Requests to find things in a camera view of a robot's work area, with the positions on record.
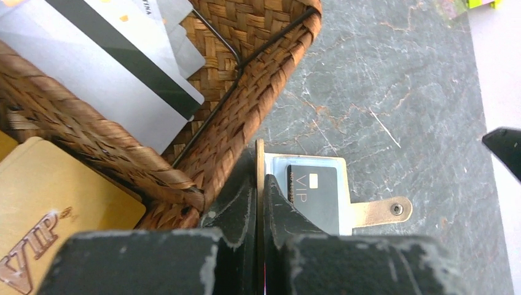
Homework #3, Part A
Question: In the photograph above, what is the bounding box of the woven wicker divided basket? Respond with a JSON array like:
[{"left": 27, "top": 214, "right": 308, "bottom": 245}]
[{"left": 1, "top": 1, "right": 322, "bottom": 229}]

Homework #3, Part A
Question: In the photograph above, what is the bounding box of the silver white card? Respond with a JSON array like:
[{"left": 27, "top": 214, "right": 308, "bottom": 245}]
[{"left": 1, "top": 1, "right": 205, "bottom": 153}]

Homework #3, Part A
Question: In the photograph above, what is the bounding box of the green pink yellow brick stack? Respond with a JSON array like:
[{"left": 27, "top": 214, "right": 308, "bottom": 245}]
[{"left": 466, "top": 0, "right": 502, "bottom": 9}]

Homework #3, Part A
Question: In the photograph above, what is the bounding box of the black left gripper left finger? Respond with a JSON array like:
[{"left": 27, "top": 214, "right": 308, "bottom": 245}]
[{"left": 38, "top": 171, "right": 257, "bottom": 294}]

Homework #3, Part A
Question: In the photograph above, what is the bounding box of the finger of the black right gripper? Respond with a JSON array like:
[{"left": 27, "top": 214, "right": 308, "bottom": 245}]
[{"left": 482, "top": 127, "right": 520, "bottom": 181}]

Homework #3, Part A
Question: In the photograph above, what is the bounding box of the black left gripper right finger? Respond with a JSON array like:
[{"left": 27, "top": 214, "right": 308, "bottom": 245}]
[{"left": 263, "top": 175, "right": 468, "bottom": 294}]

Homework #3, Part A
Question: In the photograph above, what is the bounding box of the gold VIP card front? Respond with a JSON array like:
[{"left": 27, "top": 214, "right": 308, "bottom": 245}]
[{"left": 1, "top": 137, "right": 145, "bottom": 294}]

